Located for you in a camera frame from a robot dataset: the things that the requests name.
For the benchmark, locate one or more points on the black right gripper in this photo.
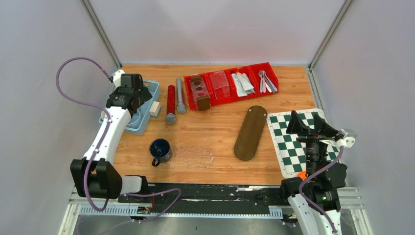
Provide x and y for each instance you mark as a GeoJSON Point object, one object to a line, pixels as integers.
{"type": "Point", "coordinates": [322, 131]}

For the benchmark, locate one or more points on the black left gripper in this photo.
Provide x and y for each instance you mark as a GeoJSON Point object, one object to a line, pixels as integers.
{"type": "Point", "coordinates": [143, 94]}

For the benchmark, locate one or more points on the dark blue mug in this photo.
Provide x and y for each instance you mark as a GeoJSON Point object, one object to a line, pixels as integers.
{"type": "Point", "coordinates": [160, 150]}

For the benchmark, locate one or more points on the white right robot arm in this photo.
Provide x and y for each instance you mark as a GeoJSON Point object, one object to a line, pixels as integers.
{"type": "Point", "coordinates": [315, 199]}

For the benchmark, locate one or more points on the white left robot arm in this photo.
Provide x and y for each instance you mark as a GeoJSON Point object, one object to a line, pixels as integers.
{"type": "Point", "coordinates": [94, 175]}

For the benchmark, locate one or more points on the white toothbrush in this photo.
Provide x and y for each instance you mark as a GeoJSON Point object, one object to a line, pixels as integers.
{"type": "Point", "coordinates": [269, 89]}

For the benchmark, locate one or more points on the brown oval wooden tray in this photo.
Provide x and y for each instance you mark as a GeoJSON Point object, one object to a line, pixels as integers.
{"type": "Point", "coordinates": [250, 133]}

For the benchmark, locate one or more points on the grey toothpaste tube right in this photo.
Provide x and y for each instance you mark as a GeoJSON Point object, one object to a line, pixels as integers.
{"type": "Point", "coordinates": [247, 86]}

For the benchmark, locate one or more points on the light blue toothbrush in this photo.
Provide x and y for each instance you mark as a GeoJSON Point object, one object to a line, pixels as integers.
{"type": "Point", "coordinates": [261, 81]}

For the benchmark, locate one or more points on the white toothpaste tube left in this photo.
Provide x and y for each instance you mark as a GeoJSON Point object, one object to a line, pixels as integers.
{"type": "Point", "coordinates": [239, 89]}

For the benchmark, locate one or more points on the white toothpaste tube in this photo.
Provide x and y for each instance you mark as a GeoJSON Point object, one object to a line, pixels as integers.
{"type": "Point", "coordinates": [239, 89]}
{"type": "Point", "coordinates": [240, 77]}

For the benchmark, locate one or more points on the red bin with toothpaste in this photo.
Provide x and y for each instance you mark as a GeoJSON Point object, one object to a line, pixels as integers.
{"type": "Point", "coordinates": [247, 71]}

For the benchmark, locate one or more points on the white toothpaste tube middle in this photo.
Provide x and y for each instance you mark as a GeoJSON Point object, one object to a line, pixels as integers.
{"type": "Point", "coordinates": [240, 77]}

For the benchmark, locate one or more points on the white toy brick block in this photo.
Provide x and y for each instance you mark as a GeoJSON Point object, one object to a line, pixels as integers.
{"type": "Point", "coordinates": [155, 109]}

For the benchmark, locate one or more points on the light blue plastic basket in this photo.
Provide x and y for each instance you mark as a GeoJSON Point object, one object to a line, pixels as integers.
{"type": "Point", "coordinates": [132, 123]}

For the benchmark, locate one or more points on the green white chessboard mat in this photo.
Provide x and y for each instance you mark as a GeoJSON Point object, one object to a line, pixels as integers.
{"type": "Point", "coordinates": [290, 153]}

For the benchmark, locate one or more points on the red glitter microphone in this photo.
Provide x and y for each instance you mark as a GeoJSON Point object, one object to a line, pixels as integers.
{"type": "Point", "coordinates": [170, 109]}

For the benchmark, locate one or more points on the silver microphone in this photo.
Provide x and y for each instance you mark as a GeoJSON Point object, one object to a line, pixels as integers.
{"type": "Point", "coordinates": [181, 107]}

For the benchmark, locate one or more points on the clear textured plastic sheet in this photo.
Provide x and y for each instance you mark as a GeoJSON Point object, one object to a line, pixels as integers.
{"type": "Point", "coordinates": [220, 84]}

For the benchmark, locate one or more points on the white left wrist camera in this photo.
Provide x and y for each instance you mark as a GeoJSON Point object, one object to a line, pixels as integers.
{"type": "Point", "coordinates": [115, 79]}

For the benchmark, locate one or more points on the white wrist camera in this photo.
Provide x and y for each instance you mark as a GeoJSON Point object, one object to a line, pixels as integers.
{"type": "Point", "coordinates": [115, 79]}
{"type": "Point", "coordinates": [346, 138]}

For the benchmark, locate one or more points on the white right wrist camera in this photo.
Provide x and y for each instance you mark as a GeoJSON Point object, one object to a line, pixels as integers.
{"type": "Point", "coordinates": [346, 138]}

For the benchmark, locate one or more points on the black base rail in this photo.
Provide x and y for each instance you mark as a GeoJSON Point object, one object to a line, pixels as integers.
{"type": "Point", "coordinates": [211, 199]}

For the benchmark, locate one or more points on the aluminium corner frame post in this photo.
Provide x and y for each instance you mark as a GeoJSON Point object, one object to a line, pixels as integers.
{"type": "Point", "coordinates": [331, 32]}

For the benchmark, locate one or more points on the left aluminium frame post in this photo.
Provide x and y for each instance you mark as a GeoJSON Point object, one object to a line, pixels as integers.
{"type": "Point", "coordinates": [101, 32]}

